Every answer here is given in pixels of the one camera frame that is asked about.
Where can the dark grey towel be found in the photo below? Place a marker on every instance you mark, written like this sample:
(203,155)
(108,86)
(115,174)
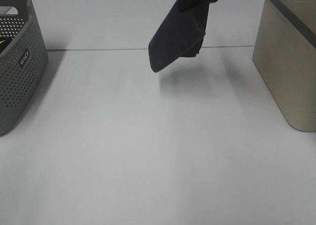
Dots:
(180,34)

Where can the beige plastic basket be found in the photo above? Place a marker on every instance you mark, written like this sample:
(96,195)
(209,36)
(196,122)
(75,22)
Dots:
(285,56)

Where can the grey perforated plastic basket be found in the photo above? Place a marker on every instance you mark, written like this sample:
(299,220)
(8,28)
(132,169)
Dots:
(22,63)

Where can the black yellow item in basket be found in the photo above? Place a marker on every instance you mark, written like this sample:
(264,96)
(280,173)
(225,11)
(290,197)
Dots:
(4,42)

